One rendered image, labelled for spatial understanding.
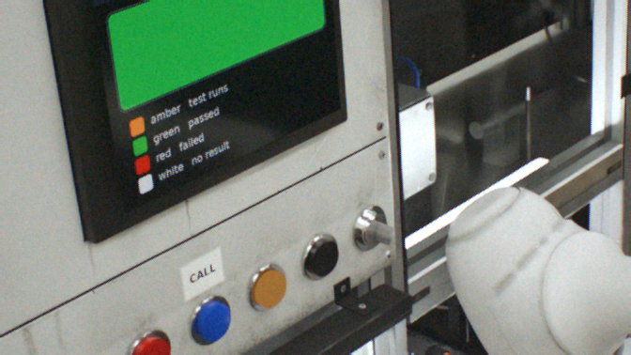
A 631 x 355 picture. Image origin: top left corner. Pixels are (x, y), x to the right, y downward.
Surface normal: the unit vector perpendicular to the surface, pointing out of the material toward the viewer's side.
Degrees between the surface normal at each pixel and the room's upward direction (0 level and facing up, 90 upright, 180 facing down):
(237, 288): 90
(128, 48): 90
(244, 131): 90
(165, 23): 90
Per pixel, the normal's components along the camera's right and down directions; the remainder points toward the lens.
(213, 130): 0.71, 0.26
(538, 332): -0.61, 0.50
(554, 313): -0.04, 0.08
